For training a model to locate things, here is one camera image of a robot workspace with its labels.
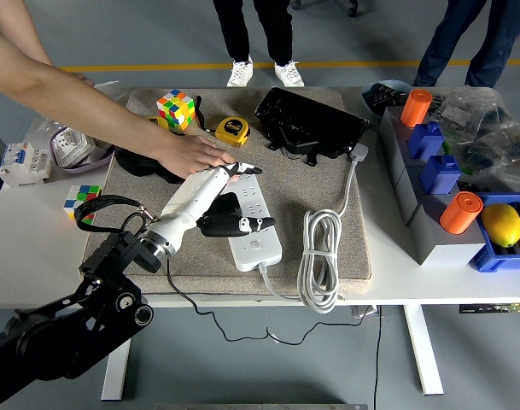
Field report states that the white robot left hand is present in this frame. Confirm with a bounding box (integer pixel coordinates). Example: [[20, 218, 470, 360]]
[[144, 161, 278, 257]]

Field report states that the black hanging cable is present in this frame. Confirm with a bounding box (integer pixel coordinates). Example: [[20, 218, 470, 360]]
[[372, 305, 384, 410]]

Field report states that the light blue bowl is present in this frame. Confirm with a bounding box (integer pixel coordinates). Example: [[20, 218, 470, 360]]
[[360, 79, 413, 120]]

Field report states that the yellow tape measure with strap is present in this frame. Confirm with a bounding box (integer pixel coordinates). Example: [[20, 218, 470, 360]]
[[194, 96, 251, 149]]

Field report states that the grey block holder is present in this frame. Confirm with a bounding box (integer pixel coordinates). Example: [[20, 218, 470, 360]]
[[378, 105, 487, 266]]

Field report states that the white table leg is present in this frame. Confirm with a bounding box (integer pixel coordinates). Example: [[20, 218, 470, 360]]
[[402, 305, 445, 396], [101, 307, 137, 401]]

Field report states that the grey-brown mat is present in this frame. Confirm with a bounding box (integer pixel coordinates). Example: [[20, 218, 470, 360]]
[[79, 86, 374, 300]]

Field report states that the person's right hand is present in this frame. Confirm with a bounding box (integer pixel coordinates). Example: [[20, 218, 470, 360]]
[[156, 134, 236, 180]]

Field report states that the clear bag of components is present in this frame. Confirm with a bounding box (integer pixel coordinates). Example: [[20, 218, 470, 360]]
[[429, 87, 520, 138], [451, 123, 520, 193]]

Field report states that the white circuit breaker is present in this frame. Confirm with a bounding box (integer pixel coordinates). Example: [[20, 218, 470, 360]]
[[0, 142, 52, 188]]

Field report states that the blue plastic block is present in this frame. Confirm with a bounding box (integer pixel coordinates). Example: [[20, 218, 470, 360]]
[[407, 121, 446, 162], [418, 155, 463, 196]]

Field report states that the white power strip cable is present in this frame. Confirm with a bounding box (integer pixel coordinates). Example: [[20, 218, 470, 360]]
[[258, 143, 371, 316]]

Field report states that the orange cylinder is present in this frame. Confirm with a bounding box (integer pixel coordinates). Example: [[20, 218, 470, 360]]
[[439, 191, 485, 236], [400, 88, 435, 128]]

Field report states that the black power adapter plug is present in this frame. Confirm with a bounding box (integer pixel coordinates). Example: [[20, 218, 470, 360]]
[[207, 191, 242, 220]]

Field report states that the large colourful puzzle cube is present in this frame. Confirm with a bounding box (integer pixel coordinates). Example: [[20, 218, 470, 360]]
[[156, 88, 196, 132]]

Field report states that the small colourful puzzle cube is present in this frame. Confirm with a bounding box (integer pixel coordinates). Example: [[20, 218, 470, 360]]
[[63, 184, 103, 225]]

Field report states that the black table control panel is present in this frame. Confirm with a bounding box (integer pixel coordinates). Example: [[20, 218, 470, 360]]
[[459, 303, 520, 315]]

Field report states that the yellow lemon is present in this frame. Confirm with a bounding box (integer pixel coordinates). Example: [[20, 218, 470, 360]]
[[481, 203, 520, 248]]

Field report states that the black fabric pouch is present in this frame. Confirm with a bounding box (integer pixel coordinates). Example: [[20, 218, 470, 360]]
[[114, 144, 179, 183]]

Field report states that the black electronic device housing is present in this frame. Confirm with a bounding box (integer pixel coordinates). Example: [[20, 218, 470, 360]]
[[254, 87, 371, 167]]

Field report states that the blue plastic bin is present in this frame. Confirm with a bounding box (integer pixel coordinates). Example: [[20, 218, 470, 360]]
[[468, 192, 520, 273]]

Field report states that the white power strip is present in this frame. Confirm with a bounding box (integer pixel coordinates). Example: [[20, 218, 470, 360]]
[[225, 173, 284, 272]]

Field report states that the thin black adapter cord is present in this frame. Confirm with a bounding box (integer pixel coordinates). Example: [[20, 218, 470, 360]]
[[165, 257, 374, 345]]

